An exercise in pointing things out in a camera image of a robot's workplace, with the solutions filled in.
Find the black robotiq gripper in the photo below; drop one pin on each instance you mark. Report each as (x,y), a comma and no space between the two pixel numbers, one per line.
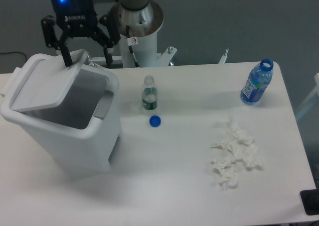
(77,18)

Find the white trash can lid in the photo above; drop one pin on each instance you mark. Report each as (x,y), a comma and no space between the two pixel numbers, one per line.
(43,81)

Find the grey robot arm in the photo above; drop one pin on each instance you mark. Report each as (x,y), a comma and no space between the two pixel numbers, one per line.
(133,5)

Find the white trash can body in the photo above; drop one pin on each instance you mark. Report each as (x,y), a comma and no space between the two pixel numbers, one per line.
(84,130)

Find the blue bottle cap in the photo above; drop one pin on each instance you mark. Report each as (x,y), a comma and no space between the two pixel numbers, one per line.
(155,121)

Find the clear green-label water bottle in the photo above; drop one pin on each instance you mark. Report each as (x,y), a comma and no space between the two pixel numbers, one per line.
(149,93)

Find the blue plastic drink bottle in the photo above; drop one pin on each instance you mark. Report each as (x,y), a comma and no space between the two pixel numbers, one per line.
(258,80)

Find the crumpled white tissue upper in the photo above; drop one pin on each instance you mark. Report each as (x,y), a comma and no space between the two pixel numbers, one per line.
(241,148)

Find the crumpled white tissue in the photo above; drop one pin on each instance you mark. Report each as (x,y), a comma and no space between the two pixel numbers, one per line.
(228,177)
(241,148)

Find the crumpled white tissue lower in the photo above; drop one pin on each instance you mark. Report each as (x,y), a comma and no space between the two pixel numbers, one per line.
(228,177)

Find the black device at edge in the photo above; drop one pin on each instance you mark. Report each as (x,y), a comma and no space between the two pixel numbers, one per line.
(310,200)

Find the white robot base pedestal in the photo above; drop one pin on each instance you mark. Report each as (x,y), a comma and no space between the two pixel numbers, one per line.
(138,31)

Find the white chair frame right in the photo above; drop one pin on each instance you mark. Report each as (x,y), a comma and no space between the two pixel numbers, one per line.
(309,101)

